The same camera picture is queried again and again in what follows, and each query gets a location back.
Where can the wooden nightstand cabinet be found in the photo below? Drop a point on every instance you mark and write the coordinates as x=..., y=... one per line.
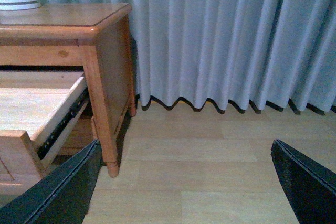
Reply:
x=94, y=37

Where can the grey-blue curtain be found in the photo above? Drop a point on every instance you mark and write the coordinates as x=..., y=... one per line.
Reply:
x=245, y=51

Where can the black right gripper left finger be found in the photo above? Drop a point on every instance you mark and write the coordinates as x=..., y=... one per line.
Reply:
x=63, y=196

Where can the wooden drawer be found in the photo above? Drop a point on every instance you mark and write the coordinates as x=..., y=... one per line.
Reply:
x=80, y=136
x=39, y=109

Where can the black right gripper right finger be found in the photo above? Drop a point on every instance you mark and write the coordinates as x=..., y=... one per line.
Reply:
x=308, y=185

